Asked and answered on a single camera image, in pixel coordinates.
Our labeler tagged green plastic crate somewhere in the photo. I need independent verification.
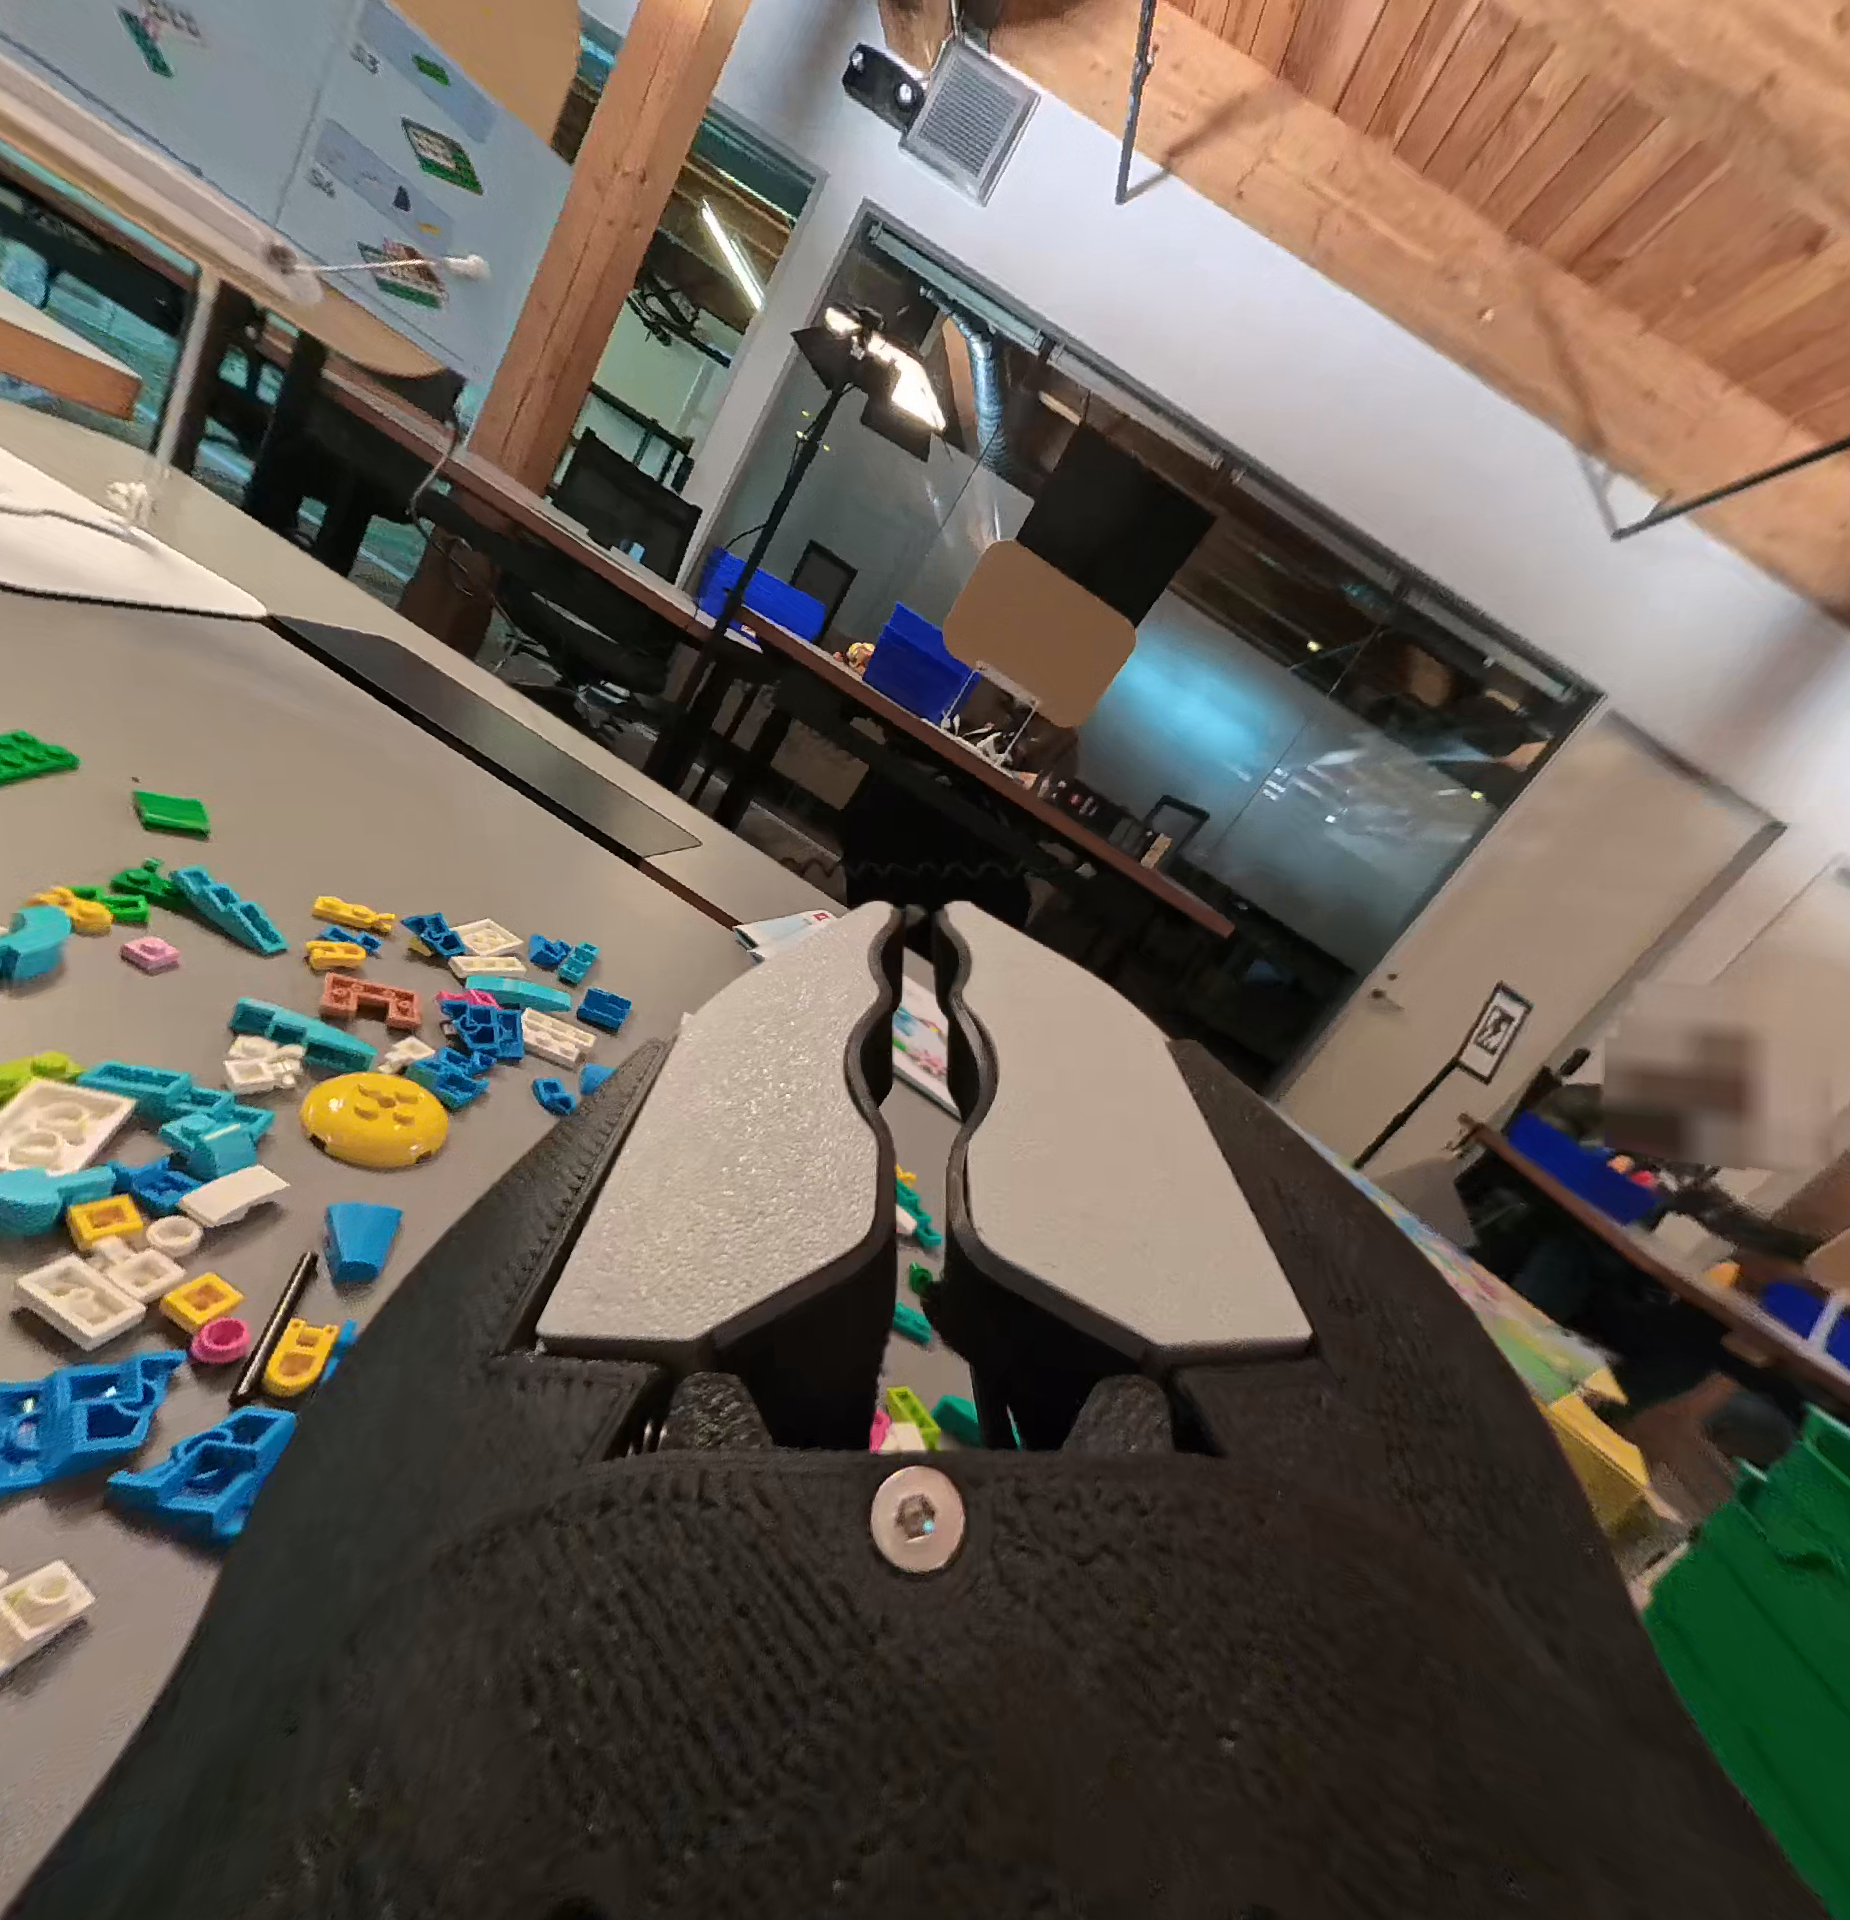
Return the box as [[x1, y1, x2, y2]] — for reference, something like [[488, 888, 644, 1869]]
[[1643, 1559, 1850, 1920], [1690, 1405, 1850, 1613]]

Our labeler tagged wooden top table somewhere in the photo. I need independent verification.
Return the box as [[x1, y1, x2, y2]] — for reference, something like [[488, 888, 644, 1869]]
[[204, 321, 1243, 940], [1456, 1115, 1850, 1428]]

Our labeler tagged yellow toy box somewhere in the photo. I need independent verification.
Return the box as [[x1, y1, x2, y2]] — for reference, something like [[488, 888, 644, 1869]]
[[1360, 1161, 1663, 1540]]

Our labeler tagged wall air vent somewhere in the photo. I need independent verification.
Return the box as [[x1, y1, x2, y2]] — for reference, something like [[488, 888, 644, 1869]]
[[898, 31, 1043, 205]]

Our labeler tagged blue storage bin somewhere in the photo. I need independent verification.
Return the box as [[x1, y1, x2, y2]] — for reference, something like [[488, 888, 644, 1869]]
[[696, 545, 810, 639], [862, 600, 985, 726], [1510, 1112, 1663, 1224]]

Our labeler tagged black rod piece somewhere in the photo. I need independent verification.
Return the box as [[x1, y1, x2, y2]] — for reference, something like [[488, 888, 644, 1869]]
[[231, 1249, 322, 1409]]

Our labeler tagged wooden pillar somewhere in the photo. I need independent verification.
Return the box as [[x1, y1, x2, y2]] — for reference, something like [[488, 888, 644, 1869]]
[[467, 0, 754, 498]]

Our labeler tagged grey desk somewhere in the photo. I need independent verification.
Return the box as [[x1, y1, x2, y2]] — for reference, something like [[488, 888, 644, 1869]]
[[0, 381, 1002, 1920]]

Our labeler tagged white desk pad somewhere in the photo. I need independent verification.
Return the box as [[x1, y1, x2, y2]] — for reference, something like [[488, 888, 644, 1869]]
[[0, 423, 271, 619]]

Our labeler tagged instruction booklet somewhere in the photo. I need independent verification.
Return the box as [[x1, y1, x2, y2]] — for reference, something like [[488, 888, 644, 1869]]
[[734, 904, 971, 1119]]

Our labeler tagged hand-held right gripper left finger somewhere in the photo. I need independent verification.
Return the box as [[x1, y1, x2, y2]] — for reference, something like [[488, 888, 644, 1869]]
[[535, 900, 911, 1348]]

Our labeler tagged sign on black stand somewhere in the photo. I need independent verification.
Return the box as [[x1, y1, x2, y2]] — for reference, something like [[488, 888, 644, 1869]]
[[1352, 977, 1536, 1175]]

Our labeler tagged black wall screen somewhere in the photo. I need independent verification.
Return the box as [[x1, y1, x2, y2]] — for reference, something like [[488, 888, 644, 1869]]
[[1015, 423, 1222, 629]]

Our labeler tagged grey door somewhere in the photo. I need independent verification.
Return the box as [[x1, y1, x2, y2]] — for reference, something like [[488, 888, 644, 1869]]
[[1284, 708, 1787, 1187]]

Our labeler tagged tan holder board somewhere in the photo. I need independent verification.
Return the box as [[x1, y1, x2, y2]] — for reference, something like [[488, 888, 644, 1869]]
[[940, 538, 1139, 731]]

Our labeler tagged pile of colourful toy bricks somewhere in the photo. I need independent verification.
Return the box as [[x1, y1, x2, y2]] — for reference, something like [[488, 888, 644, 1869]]
[[0, 854, 989, 1801]]

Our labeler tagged studio light on stand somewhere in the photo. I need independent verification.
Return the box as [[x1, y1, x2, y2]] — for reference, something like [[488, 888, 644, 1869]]
[[647, 304, 959, 790]]

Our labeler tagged yellow round dome brick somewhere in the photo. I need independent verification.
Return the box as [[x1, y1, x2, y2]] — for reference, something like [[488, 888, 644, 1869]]
[[299, 1068, 455, 1173]]

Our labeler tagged instruction page on holder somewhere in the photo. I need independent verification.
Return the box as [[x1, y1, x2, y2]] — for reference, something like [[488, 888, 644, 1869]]
[[0, 0, 587, 384]]

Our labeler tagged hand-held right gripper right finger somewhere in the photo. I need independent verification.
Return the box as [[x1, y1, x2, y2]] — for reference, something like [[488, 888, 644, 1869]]
[[929, 896, 1319, 1368]]

